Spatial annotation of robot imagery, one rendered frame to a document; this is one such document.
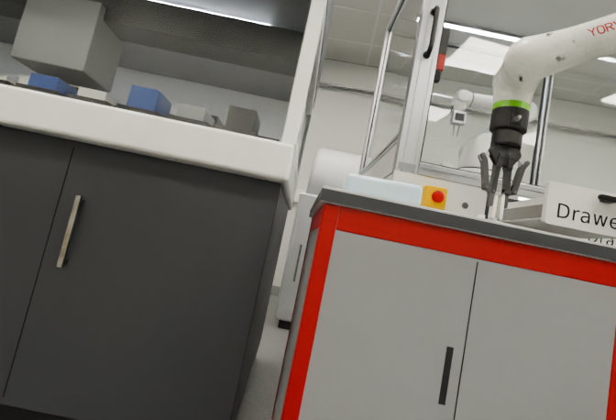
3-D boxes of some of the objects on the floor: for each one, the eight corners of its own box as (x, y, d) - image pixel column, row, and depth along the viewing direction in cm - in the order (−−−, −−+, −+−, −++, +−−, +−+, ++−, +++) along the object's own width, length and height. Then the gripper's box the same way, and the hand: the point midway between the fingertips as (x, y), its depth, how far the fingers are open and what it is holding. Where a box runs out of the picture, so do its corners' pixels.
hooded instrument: (222, 497, 100) (356, -136, 122) (-528, 346, 99) (-256, -266, 121) (261, 356, 220) (325, 49, 242) (-78, 286, 219) (18, -16, 241)
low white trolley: (605, 716, 66) (650, 252, 76) (230, 642, 66) (323, 184, 75) (460, 493, 124) (496, 246, 133) (260, 453, 123) (310, 208, 133)
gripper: (486, 124, 105) (472, 214, 102) (541, 134, 105) (529, 226, 102) (476, 131, 113) (462, 216, 110) (526, 141, 112) (514, 226, 109)
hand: (496, 207), depth 106 cm, fingers closed, pressing on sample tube
